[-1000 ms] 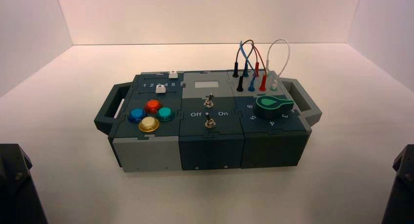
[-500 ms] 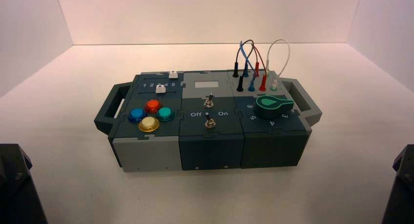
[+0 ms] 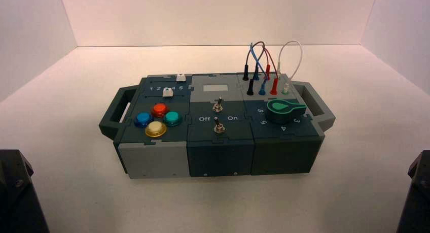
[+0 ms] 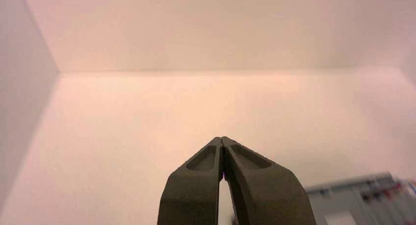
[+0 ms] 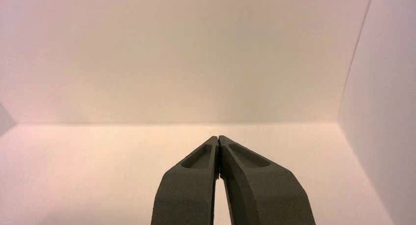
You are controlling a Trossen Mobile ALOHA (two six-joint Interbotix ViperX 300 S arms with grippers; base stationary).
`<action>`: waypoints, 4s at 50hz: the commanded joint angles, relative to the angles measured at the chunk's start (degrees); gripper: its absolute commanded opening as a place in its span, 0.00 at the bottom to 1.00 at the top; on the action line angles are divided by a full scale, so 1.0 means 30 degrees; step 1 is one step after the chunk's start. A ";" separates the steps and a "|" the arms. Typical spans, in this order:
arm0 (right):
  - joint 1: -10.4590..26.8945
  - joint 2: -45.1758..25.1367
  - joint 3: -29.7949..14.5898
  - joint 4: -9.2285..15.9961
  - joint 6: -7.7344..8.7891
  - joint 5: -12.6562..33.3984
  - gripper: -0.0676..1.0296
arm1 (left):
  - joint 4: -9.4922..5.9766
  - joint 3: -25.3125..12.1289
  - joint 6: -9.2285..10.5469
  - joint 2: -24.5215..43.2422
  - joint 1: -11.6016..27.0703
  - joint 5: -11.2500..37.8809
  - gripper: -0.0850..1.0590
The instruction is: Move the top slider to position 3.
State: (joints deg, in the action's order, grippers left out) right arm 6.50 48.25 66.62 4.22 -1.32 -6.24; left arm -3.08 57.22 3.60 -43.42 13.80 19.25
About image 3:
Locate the small white slider knob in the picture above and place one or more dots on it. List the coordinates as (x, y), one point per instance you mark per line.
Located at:
(181, 77)
(167, 93)

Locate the red round push button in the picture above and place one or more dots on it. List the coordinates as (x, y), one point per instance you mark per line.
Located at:
(160, 109)

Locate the dark green grey task box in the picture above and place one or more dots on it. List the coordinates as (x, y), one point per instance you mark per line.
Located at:
(218, 154)

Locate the metal toggle switch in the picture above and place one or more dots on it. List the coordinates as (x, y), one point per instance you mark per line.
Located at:
(219, 126)
(217, 106)

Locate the yellow round push button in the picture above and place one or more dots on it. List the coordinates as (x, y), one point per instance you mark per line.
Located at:
(155, 128)

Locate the blue round push button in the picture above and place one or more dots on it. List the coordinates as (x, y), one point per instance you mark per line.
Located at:
(143, 119)

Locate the teal round push button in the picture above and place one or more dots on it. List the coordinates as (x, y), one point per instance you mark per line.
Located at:
(172, 118)

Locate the green rotary pointer knob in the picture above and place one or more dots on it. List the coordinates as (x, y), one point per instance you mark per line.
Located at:
(281, 111)

